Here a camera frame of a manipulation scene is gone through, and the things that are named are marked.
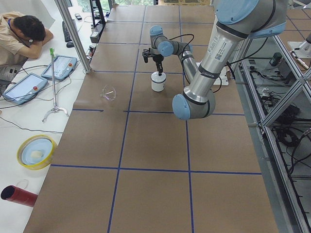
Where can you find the white enamel mug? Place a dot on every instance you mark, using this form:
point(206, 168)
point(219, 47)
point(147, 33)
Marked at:
point(158, 81)

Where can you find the metal stand with green clip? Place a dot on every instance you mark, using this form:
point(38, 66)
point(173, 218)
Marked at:
point(55, 108)

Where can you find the black keyboard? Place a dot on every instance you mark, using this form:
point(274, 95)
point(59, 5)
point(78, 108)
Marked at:
point(66, 34)

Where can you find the aluminium frame post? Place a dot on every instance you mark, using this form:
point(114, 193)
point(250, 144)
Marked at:
point(65, 14)

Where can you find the aluminium frame rail right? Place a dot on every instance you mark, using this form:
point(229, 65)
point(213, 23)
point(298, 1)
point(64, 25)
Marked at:
point(276, 88)

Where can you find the person resting on desk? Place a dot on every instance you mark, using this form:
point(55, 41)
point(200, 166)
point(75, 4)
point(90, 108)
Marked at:
point(21, 37)

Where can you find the red cylinder tube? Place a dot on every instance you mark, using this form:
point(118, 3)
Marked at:
point(18, 195)

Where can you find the clear plastic funnel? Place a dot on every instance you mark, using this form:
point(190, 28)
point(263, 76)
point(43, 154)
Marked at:
point(108, 93)

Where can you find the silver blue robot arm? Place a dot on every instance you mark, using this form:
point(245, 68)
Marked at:
point(235, 20)

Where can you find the near teach pendant tablet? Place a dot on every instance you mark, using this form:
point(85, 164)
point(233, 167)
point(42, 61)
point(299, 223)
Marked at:
point(26, 89)

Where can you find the teach pendant tablet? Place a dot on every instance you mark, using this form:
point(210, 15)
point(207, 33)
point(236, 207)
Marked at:
point(63, 66)
point(26, 89)

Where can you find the yellow rimmed bowl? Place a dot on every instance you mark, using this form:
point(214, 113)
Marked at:
point(36, 152)

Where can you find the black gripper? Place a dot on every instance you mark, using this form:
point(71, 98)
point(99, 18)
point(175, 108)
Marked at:
point(157, 58)

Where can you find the far teach pendant tablet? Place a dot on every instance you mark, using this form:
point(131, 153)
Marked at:
point(63, 66)

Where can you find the black computer mouse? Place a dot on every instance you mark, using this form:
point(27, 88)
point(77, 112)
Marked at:
point(69, 44)

